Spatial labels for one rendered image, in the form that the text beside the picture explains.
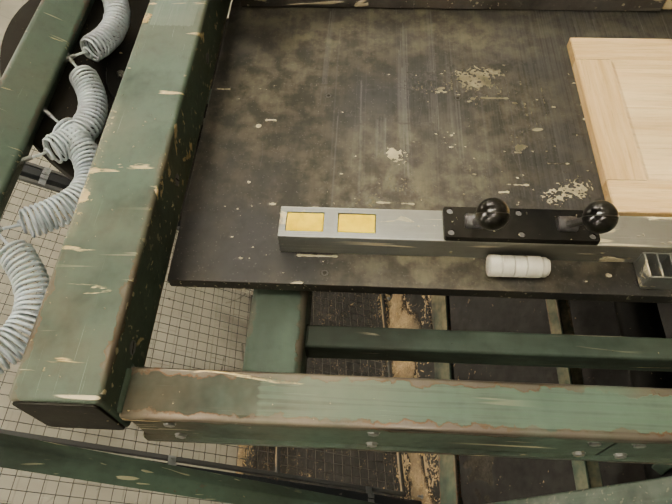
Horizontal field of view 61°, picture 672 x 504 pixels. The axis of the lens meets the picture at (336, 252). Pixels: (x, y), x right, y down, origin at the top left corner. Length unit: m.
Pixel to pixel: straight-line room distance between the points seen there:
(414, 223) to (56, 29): 1.10
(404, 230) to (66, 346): 0.43
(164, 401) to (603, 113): 0.77
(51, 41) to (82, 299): 0.97
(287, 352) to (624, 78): 0.71
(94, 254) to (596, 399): 0.60
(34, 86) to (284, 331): 0.92
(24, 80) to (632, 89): 1.23
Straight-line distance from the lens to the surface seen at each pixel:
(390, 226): 0.77
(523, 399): 0.68
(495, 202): 0.66
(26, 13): 1.73
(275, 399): 0.66
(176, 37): 0.98
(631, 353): 0.87
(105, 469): 1.24
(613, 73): 1.09
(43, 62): 1.54
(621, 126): 1.00
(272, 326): 0.78
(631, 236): 0.84
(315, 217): 0.77
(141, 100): 0.89
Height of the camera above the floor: 1.94
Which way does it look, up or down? 23 degrees down
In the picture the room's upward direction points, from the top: 71 degrees counter-clockwise
